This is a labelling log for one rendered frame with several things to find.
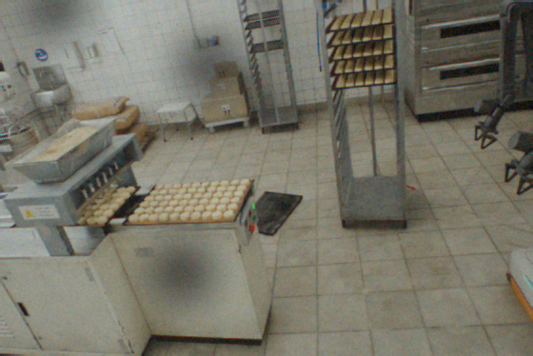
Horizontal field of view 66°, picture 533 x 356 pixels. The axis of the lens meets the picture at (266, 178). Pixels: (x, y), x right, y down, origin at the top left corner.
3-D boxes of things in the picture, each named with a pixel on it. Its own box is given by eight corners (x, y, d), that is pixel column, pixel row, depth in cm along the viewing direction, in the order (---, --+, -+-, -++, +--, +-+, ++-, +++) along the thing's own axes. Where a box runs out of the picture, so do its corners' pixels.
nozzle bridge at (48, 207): (32, 257, 208) (1, 199, 193) (107, 186, 270) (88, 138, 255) (88, 256, 200) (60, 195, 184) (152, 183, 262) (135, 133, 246)
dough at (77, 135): (15, 177, 197) (9, 165, 194) (80, 133, 243) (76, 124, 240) (62, 173, 190) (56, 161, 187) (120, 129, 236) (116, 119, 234)
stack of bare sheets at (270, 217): (272, 236, 334) (271, 232, 333) (231, 228, 354) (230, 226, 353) (303, 198, 379) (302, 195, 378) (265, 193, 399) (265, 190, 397)
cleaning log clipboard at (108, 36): (125, 54, 584) (115, 25, 566) (124, 55, 582) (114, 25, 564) (108, 58, 589) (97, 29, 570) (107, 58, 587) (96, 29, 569)
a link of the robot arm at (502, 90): (523, 3, 165) (511, -1, 175) (507, 6, 166) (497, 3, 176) (517, 105, 184) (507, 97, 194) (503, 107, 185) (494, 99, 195)
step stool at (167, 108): (205, 128, 606) (197, 97, 586) (192, 140, 568) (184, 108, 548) (177, 129, 619) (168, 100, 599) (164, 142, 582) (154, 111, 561)
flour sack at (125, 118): (128, 129, 531) (123, 117, 524) (96, 135, 535) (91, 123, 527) (143, 112, 595) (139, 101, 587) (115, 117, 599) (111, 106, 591)
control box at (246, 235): (242, 246, 209) (236, 223, 203) (252, 219, 230) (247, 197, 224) (248, 246, 208) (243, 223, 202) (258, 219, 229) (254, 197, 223)
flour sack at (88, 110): (71, 124, 549) (67, 111, 541) (84, 113, 586) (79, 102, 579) (123, 114, 543) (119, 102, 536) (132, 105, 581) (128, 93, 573)
